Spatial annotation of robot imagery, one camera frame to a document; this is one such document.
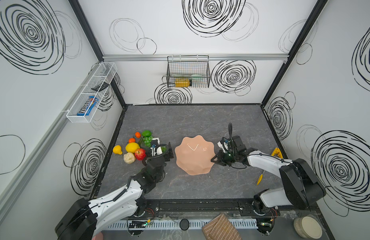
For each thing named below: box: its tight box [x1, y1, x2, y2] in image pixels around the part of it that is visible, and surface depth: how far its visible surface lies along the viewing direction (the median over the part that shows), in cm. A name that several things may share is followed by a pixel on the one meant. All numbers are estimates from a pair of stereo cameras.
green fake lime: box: [141, 130, 152, 137], surface depth 102 cm
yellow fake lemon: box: [125, 142, 140, 153], surface depth 94 cm
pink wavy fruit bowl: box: [174, 135, 216, 176], surface depth 93 cm
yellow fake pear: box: [112, 144, 123, 155], surface depth 93 cm
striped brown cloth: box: [202, 213, 243, 240], surface depth 69 cm
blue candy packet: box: [76, 96, 99, 116], surface depth 72 cm
